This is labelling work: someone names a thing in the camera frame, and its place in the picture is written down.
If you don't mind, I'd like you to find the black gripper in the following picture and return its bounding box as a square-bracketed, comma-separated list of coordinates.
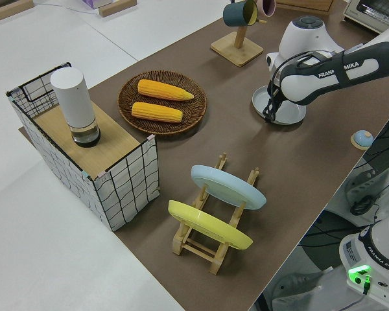
[262, 73, 283, 124]

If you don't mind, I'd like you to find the gray ceramic plate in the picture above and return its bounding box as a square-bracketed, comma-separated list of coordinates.
[252, 85, 307, 126]

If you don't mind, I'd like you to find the light blue plate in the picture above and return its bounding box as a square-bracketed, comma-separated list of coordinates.
[191, 164, 268, 211]

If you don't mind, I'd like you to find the yellow plate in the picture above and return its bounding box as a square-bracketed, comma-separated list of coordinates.
[167, 200, 254, 251]

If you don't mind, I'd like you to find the wooden plate rack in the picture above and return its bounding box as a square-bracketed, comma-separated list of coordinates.
[171, 152, 261, 276]

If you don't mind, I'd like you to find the brown table mat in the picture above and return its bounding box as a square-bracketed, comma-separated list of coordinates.
[18, 0, 389, 311]

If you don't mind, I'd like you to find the wooden mug stand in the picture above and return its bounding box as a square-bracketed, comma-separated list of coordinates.
[209, 17, 268, 68]

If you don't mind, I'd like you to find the blue service bell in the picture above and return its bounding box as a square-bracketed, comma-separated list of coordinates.
[349, 129, 374, 151]

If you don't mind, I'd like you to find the dark teal mug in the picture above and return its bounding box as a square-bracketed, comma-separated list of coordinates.
[222, 0, 259, 28]

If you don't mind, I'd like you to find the pink mug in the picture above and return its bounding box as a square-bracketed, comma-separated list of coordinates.
[258, 0, 276, 17]

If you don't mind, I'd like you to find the brown wicker basket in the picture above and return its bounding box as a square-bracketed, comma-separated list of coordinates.
[117, 69, 208, 137]

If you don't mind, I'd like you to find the yellow corn cob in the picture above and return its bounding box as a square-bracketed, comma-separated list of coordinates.
[137, 78, 195, 102]
[130, 101, 184, 124]

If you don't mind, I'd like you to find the wooden drawer box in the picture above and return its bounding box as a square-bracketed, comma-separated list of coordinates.
[274, 0, 335, 16]

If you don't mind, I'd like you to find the white toaster oven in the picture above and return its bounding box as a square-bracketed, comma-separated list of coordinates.
[342, 0, 389, 36]

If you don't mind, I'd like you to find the light wooden shelf board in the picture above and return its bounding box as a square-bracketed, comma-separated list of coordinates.
[33, 102, 141, 172]

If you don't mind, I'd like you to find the white box with black grid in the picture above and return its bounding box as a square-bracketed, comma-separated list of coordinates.
[5, 62, 161, 233]

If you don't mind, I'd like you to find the light wooden block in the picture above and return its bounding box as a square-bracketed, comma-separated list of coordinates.
[0, 0, 34, 23]
[98, 0, 138, 17]

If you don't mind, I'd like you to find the white cylinder with glass base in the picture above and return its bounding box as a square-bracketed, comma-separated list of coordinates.
[49, 67, 102, 148]

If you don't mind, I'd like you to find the gray metal mount frame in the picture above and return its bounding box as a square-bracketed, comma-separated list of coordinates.
[343, 109, 389, 227]

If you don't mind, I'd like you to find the black coiled cable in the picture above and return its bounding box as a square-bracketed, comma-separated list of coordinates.
[349, 196, 373, 216]

